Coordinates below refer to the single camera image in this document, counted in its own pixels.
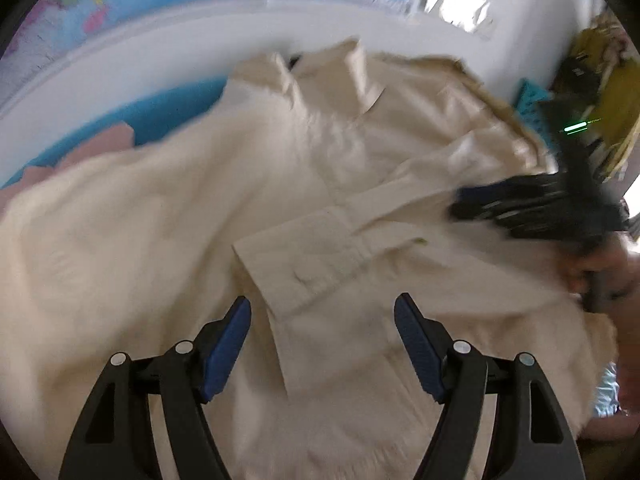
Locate yellow hanging sweater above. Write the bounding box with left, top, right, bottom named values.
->
left=570, top=25, right=640, bottom=181

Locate pink garment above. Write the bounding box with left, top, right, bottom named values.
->
left=0, top=122, right=136, bottom=206

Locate mustard brown garment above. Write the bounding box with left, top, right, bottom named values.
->
left=415, top=57, right=556, bottom=166

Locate cream shirt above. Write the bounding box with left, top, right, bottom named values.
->
left=0, top=35, right=618, bottom=480

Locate blue floral bed sheet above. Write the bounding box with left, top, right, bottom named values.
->
left=0, top=77, right=233, bottom=191

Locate person's right hand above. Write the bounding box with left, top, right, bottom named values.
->
left=560, top=232, right=640, bottom=313

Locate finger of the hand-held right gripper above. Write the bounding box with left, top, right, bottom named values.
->
left=452, top=205, right=566, bottom=238
left=457, top=174, right=563, bottom=206

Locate black handbag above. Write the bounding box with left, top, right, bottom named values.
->
left=552, top=57, right=601, bottom=106

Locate teal plastic basket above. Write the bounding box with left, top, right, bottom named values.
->
left=517, top=78, right=553, bottom=128

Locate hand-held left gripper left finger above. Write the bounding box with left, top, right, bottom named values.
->
left=59, top=296, right=252, bottom=480

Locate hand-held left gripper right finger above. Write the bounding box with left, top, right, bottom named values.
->
left=394, top=292, right=586, bottom=480

